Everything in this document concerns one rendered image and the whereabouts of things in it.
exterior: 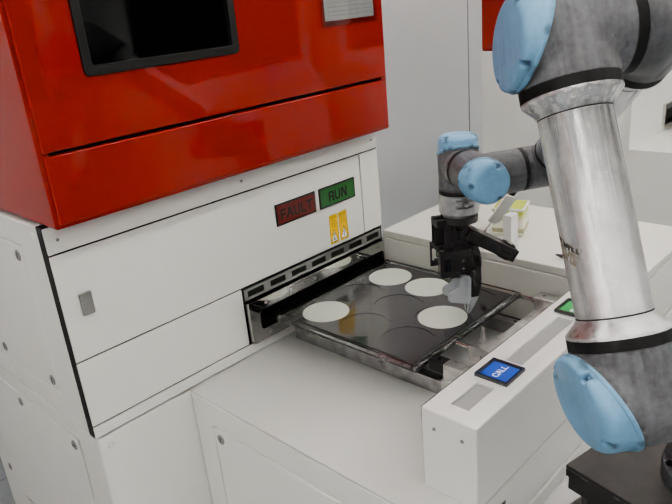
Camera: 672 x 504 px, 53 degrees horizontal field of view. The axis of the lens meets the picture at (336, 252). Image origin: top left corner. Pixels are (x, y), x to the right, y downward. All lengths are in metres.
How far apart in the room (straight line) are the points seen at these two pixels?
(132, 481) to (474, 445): 0.70
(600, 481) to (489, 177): 0.49
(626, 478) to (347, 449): 0.43
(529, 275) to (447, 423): 0.58
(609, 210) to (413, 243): 0.90
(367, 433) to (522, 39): 0.70
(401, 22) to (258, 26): 2.82
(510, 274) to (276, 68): 0.66
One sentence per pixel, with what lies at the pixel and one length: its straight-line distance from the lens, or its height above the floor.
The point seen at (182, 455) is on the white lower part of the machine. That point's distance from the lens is 1.44.
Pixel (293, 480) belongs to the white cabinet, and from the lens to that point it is 1.23.
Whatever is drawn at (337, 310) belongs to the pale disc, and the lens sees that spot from 1.42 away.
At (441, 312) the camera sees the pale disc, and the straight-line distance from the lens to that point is 1.39.
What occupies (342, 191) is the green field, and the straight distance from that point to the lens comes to 1.55.
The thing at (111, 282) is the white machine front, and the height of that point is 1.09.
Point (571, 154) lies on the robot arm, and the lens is 0.79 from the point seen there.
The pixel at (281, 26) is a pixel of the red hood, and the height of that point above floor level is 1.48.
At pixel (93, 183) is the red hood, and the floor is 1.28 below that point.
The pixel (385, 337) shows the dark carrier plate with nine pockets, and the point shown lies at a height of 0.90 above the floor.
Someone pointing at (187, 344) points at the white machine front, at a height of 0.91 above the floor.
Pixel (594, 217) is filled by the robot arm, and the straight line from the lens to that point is 0.79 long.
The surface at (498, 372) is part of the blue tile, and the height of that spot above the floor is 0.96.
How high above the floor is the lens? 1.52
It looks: 21 degrees down
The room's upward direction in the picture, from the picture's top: 5 degrees counter-clockwise
